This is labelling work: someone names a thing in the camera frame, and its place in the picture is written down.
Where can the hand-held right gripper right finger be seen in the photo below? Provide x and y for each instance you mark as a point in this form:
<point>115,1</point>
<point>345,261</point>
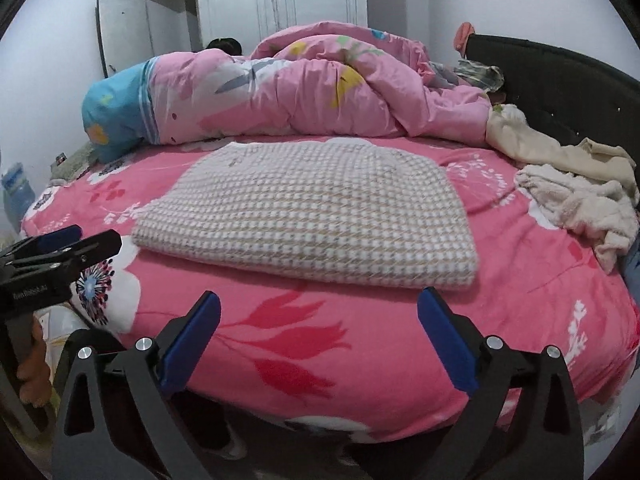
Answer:
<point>447,342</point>

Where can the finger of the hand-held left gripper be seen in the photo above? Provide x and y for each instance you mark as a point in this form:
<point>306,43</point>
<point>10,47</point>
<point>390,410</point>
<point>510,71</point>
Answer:
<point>60,235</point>
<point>95,247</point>

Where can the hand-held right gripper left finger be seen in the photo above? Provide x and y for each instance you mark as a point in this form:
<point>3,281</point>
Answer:
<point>190,345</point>

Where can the beige white checked sweater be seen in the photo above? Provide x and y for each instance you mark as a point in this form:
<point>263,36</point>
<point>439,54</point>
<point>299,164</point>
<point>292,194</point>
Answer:
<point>310,210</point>

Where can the person's left hand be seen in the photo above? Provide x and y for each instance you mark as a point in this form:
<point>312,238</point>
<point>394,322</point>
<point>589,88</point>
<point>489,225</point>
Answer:
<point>37,360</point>

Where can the blue water bottle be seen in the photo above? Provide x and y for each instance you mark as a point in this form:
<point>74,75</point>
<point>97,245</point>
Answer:
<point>17,192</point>

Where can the green patterned cloth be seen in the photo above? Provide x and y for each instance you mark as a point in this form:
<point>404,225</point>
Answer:
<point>75,162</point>

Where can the pink floral bedsheet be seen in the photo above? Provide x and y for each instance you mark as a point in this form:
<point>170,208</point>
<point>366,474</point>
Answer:
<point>350,340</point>

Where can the white shoe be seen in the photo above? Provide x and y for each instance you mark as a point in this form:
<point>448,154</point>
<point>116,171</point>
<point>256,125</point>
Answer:
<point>231,442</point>

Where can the white fluffy garment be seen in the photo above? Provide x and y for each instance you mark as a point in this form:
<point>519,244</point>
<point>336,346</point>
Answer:
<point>580,205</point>

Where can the blue denim cloth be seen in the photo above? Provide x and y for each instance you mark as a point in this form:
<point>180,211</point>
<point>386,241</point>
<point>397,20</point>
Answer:
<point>632,270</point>

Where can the cream garment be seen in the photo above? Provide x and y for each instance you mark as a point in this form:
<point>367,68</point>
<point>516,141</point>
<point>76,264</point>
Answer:
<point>530,145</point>

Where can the dark round object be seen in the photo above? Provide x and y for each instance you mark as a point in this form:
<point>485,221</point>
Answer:
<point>225,46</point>

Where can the pink floral duvet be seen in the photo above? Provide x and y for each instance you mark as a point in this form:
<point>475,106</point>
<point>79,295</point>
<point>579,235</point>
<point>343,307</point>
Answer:
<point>300,95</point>

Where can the green plaid cloth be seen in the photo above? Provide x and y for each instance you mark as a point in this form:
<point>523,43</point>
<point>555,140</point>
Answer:
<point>475,72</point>

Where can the black padded headboard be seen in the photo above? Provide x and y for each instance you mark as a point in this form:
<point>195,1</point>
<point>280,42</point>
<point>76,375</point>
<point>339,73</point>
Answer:
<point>560,85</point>

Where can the orange cloth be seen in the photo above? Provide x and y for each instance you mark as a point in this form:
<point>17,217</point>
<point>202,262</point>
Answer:
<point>462,35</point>

